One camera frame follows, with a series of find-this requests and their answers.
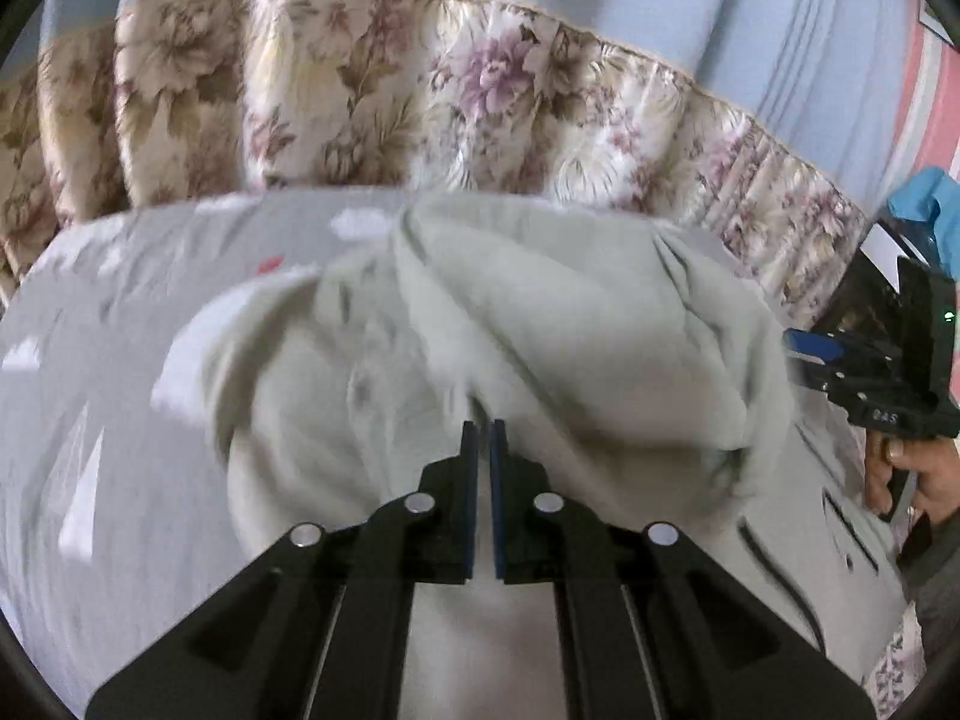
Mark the blue cloth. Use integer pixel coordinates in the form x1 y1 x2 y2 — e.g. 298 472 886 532
887 167 960 282

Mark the grey printed bed sheet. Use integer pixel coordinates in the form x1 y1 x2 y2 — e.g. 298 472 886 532
0 191 912 720

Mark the beige jacket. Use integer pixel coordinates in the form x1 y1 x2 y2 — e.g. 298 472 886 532
154 195 912 720

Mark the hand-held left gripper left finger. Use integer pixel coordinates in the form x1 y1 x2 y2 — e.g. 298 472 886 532
86 420 481 720

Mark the blue curtain with floral band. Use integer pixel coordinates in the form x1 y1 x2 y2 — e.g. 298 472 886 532
0 0 935 331

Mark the person's right forearm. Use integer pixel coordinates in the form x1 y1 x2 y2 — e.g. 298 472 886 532
896 499 960 665

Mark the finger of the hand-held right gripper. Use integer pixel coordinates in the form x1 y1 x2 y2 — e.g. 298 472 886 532
782 328 899 395

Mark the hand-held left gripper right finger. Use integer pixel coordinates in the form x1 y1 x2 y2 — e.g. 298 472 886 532
490 420 876 720

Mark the person's right hand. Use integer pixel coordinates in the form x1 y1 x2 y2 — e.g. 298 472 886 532
862 435 960 524

